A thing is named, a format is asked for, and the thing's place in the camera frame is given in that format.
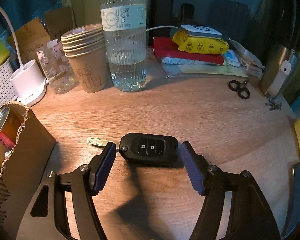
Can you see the clear patterned glass cup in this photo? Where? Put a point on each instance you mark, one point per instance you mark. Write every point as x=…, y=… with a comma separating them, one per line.
x=56, y=67

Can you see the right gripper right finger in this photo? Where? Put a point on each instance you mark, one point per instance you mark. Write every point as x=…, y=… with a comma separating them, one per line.
x=250, y=214

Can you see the metal keys bunch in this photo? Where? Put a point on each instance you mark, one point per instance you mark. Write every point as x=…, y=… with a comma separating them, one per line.
x=274, y=105

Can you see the red tin can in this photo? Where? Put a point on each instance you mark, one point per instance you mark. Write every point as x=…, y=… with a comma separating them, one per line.
x=9, y=125

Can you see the yellow wet wipes pack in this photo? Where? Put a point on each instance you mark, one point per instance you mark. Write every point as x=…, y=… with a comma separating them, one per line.
x=200, y=45

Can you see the clear water bottle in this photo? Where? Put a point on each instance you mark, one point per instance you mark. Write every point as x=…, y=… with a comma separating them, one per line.
x=124, y=26

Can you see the black scissors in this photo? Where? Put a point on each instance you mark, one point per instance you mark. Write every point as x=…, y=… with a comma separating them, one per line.
x=240, y=88

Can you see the brown lamp packaging box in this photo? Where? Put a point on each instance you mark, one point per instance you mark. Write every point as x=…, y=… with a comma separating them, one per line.
x=31, y=37

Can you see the white desk lamp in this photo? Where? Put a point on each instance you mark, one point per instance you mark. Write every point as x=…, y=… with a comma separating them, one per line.
x=28, y=81

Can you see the plastic packet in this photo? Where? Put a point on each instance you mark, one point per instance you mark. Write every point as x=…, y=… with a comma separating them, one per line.
x=251, y=64

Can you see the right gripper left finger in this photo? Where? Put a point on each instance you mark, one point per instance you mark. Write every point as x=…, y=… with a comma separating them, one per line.
x=46, y=215

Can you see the white plastic basket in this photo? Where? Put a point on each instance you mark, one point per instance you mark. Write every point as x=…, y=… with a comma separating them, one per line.
x=7, y=91

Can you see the steel thermos with tag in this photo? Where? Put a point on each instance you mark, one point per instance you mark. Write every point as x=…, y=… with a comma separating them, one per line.
x=281, y=65

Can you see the black car key fob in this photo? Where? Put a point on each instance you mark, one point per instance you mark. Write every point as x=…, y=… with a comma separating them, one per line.
x=148, y=149

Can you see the cardboard box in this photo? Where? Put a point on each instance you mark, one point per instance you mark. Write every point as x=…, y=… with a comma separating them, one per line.
x=22, y=171

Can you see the stacked brown paper cups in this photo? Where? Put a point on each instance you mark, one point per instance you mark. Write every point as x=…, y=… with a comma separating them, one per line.
x=84, y=47

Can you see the white wireless charger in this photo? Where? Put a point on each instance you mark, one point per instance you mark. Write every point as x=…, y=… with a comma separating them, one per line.
x=200, y=31

